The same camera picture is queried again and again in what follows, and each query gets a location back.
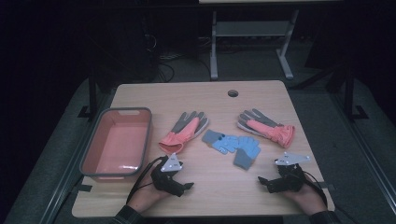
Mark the pink and grey glove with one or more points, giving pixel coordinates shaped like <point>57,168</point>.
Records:
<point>267,129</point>
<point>183,133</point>

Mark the person's left hand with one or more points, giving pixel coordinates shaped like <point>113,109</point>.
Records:
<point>144,196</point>

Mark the pink basket with grey rim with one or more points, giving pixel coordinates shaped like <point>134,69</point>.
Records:
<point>116,146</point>

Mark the person's right hand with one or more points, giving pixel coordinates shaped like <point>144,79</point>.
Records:
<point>309,199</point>

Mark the aluminium rail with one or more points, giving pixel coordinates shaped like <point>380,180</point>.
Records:
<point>68,174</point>
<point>367,149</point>

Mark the black stand post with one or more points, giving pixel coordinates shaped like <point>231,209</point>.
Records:
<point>92,93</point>
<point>350,93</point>

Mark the black tape strip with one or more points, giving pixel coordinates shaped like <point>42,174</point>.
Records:
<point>327,186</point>
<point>83,188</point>

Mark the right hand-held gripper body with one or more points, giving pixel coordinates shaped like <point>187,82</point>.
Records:
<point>289,179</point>

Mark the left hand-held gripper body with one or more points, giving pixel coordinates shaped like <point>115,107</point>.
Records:
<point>169,164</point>

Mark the grey metal stand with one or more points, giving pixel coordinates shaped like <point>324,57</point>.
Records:
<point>249,29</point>

